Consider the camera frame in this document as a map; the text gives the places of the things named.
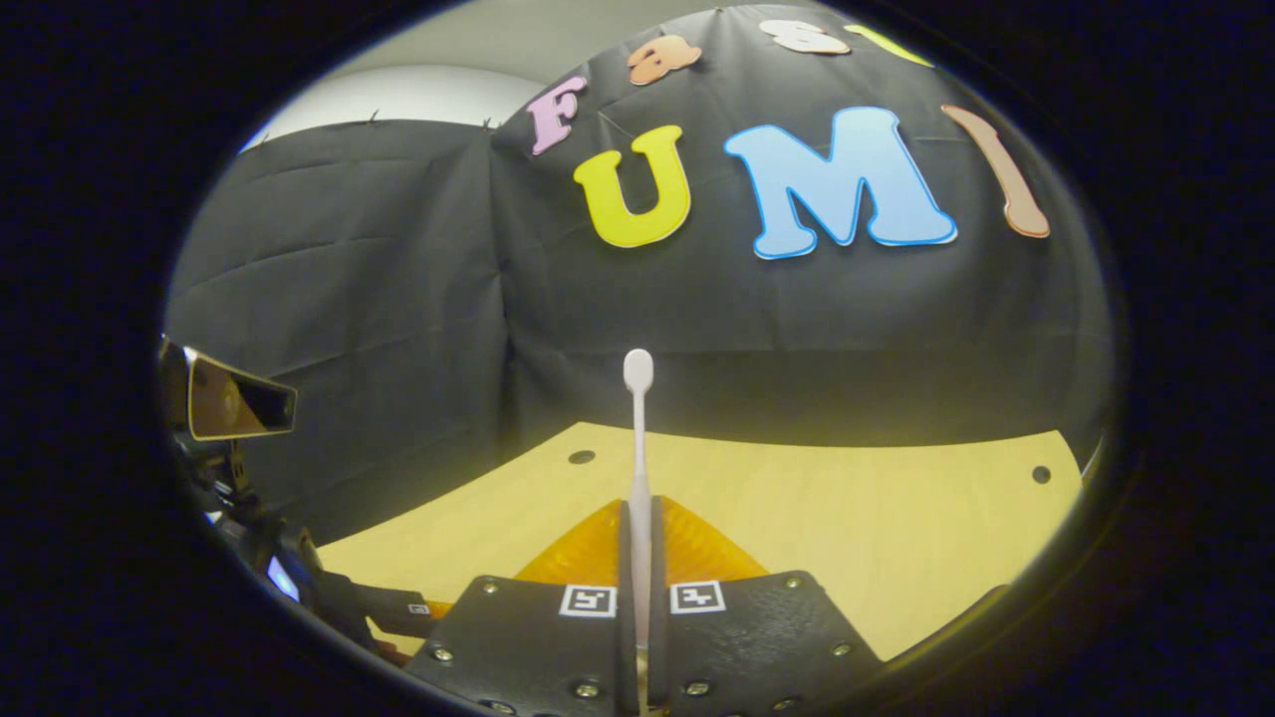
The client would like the black backdrop cloth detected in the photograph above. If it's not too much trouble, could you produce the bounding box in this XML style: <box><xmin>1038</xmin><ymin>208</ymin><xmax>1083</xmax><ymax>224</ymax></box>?
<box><xmin>163</xmin><ymin>4</ymin><xmax>1116</xmax><ymax>551</ymax></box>

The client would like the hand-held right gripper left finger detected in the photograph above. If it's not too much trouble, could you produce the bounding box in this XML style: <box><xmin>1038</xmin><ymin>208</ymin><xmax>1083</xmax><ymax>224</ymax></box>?
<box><xmin>402</xmin><ymin>495</ymin><xmax>638</xmax><ymax>717</ymax></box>

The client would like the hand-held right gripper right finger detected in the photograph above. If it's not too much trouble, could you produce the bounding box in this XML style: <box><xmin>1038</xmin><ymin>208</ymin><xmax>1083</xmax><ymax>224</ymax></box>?
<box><xmin>648</xmin><ymin>495</ymin><xmax>887</xmax><ymax>717</ymax></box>

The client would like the white toothbrush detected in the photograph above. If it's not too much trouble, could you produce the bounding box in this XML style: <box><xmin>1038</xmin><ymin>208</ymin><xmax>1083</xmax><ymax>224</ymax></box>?
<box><xmin>622</xmin><ymin>348</ymin><xmax>656</xmax><ymax>650</ymax></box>

